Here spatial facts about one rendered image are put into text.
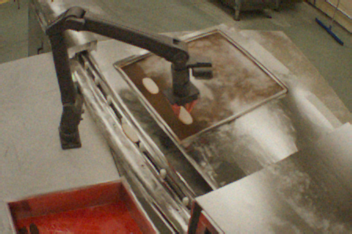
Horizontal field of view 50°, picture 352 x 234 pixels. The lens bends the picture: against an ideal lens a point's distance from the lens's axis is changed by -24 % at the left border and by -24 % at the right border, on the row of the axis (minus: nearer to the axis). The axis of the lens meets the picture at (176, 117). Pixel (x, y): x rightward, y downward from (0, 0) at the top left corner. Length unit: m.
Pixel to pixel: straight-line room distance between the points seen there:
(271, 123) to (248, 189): 0.79
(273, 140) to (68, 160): 0.72
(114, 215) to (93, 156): 0.29
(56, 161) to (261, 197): 0.91
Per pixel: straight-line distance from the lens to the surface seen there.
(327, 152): 1.03
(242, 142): 1.59
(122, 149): 1.59
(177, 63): 1.44
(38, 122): 1.79
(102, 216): 1.42
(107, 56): 2.14
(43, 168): 1.59
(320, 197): 0.92
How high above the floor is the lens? 1.94
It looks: 39 degrees down
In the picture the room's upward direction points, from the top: 6 degrees clockwise
